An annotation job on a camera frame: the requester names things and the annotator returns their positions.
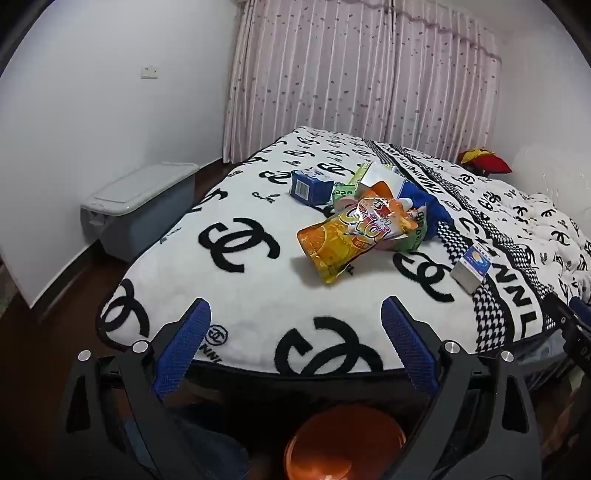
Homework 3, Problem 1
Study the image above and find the white and orange carton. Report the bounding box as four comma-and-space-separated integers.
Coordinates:
358, 161, 408, 200

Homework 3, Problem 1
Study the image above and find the blue snack pouch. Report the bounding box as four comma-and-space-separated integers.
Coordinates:
404, 182, 456, 243

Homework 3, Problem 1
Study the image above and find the pale green printed packet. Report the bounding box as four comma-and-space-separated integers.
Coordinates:
392, 208, 428, 253

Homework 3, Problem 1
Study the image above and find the orange fruit print snack bag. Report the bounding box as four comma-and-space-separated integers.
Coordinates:
297, 196, 419, 284

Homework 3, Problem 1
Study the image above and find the black and white printed blanket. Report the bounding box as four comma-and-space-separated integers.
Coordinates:
97, 126, 591, 376

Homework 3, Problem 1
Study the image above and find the blue and white cookie box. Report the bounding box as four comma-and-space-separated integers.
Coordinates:
290, 169, 334, 205

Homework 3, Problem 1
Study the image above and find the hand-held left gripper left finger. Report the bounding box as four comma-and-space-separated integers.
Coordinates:
55, 298, 213, 480

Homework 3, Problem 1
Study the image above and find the orange plastic basin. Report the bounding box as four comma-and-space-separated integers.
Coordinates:
283, 405, 408, 480

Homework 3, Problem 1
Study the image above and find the small white blue-label box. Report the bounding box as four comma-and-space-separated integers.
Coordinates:
450, 246, 493, 296

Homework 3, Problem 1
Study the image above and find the dark grey bed sheet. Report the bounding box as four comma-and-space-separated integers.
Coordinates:
99, 332, 573, 416

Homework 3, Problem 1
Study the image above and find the pink patterned curtain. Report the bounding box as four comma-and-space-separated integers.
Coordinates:
223, 0, 503, 163

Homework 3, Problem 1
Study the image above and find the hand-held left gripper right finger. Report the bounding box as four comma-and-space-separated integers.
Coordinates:
381, 295, 543, 480

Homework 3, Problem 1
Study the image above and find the grey lidded storage box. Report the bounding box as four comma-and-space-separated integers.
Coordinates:
80, 161, 200, 263

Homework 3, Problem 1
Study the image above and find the person's left jeans leg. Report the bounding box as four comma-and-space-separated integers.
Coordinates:
124, 401, 252, 480

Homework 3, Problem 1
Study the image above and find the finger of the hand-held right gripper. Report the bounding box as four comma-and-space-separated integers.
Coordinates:
542, 293, 591, 370
569, 296, 591, 326

